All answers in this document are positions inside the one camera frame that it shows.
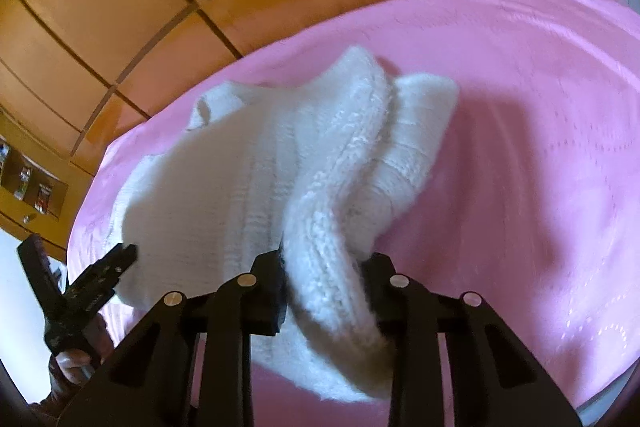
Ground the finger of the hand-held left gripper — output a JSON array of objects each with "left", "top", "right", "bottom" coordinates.
[
  {"left": 65, "top": 243, "right": 139, "bottom": 308},
  {"left": 16, "top": 233, "right": 67, "bottom": 310}
]

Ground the person's left hand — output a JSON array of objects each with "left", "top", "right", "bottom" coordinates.
[{"left": 49, "top": 314, "right": 112, "bottom": 390}]

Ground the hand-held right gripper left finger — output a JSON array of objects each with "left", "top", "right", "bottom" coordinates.
[{"left": 59, "top": 251, "right": 289, "bottom": 427}]

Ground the person's left forearm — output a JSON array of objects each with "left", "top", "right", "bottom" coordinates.
[{"left": 27, "top": 374, "right": 103, "bottom": 427}]

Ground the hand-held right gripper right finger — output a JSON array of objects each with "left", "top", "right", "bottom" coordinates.
[{"left": 360, "top": 252, "right": 583, "bottom": 427}]

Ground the white knitted sweater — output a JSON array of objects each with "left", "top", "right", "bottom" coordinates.
[{"left": 107, "top": 46, "right": 460, "bottom": 403}]

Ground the pink bed sheet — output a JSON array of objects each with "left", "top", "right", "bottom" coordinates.
[{"left": 65, "top": 0, "right": 640, "bottom": 427}]

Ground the white mattress edge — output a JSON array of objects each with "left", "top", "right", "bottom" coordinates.
[{"left": 575, "top": 354, "right": 640, "bottom": 414}]

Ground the wooden shelf niche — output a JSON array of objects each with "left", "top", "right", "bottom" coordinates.
[{"left": 0, "top": 134, "right": 69, "bottom": 222}]

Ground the small colourful box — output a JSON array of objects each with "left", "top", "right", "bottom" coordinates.
[
  {"left": 34, "top": 184, "right": 55, "bottom": 214},
  {"left": 14, "top": 164, "right": 32, "bottom": 202}
]

